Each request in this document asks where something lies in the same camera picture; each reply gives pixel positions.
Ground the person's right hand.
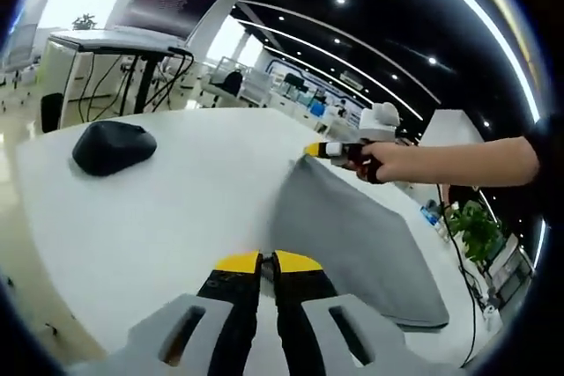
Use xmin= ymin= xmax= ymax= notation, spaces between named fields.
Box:
xmin=361 ymin=142 xmax=424 ymax=184

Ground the black computer mouse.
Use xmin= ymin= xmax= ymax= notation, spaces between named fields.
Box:
xmin=71 ymin=120 xmax=159 ymax=178

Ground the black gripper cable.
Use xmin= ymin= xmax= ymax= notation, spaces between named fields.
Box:
xmin=434 ymin=181 xmax=482 ymax=369

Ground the grey towel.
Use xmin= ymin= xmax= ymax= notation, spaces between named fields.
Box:
xmin=267 ymin=156 xmax=451 ymax=334

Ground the black office chair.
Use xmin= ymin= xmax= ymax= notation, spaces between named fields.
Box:
xmin=222 ymin=70 xmax=244 ymax=99

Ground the blue packet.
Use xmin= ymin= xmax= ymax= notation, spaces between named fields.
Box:
xmin=419 ymin=204 xmax=443 ymax=228

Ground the black waste bin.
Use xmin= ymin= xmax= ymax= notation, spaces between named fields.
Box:
xmin=41 ymin=92 xmax=64 ymax=134

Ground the white laptop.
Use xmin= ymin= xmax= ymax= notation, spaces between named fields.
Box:
xmin=108 ymin=0 xmax=244 ymax=49

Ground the green potted plant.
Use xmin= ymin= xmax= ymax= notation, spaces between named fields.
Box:
xmin=447 ymin=200 xmax=506 ymax=265

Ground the white standing desk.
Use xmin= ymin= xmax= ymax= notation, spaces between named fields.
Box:
xmin=43 ymin=27 xmax=195 ymax=130

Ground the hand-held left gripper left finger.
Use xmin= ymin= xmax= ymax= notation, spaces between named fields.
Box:
xmin=68 ymin=250 xmax=263 ymax=376

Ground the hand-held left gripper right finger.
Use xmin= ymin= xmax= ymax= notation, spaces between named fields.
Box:
xmin=271 ymin=252 xmax=444 ymax=376

